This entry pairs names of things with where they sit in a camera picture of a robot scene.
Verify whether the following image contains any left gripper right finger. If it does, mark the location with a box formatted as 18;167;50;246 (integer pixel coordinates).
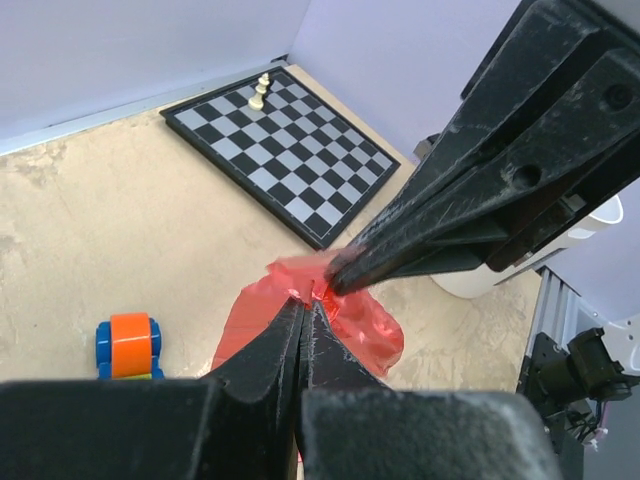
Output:
297;303;562;479

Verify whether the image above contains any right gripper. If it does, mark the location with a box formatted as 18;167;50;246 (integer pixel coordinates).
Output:
327;1;639;294

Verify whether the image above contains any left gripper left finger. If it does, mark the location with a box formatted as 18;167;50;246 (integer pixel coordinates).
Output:
1;298;304;479

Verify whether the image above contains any colourful toy block car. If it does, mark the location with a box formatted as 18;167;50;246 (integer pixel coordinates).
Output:
95;312;164;380

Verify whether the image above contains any aluminium front rail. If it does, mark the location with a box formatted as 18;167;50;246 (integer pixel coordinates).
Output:
532;267;607;345

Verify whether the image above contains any red trash bag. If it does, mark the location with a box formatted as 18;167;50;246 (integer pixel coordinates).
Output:
209;252;406;466

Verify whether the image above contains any white chess piece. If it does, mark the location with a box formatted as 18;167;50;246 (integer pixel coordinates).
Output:
248;73;271;111

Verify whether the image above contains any black white chessboard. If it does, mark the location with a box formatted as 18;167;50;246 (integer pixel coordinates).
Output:
160;66;400;250

